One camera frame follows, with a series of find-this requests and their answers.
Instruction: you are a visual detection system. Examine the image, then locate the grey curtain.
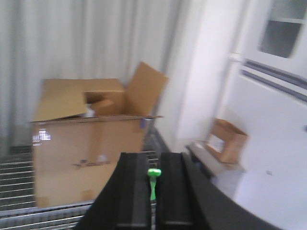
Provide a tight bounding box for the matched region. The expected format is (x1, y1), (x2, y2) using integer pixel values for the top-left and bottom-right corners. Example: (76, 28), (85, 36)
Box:
(0, 0), (187, 155)

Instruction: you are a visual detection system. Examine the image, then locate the large cardboard box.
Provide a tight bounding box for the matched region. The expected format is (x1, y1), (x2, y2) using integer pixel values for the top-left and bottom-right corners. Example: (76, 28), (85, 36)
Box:
(32, 62), (168, 207)

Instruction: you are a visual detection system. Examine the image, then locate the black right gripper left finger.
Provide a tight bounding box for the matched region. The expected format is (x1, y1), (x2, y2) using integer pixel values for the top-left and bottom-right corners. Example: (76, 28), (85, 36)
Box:
(74, 152), (151, 230)

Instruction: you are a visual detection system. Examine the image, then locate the green plastic spoon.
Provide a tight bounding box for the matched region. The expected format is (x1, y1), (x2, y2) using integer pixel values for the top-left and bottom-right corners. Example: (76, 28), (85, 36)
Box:
(147, 168), (162, 201)

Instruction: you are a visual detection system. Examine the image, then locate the metal box on floor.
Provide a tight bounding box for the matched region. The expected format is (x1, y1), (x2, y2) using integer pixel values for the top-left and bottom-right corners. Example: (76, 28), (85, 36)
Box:
(186, 140), (245, 184)

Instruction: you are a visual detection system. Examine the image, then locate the grey wall cabinet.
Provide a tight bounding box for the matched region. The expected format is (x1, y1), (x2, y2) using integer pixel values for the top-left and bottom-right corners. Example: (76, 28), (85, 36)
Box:
(218, 0), (307, 215)

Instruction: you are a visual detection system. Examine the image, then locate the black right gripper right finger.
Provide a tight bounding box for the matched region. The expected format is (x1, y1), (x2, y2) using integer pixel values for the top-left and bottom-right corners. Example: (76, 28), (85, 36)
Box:
(156, 152), (278, 230)

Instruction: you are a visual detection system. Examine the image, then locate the small cardboard box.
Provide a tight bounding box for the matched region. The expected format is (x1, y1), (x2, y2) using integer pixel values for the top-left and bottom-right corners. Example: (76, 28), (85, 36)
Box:
(204, 118), (248, 164)

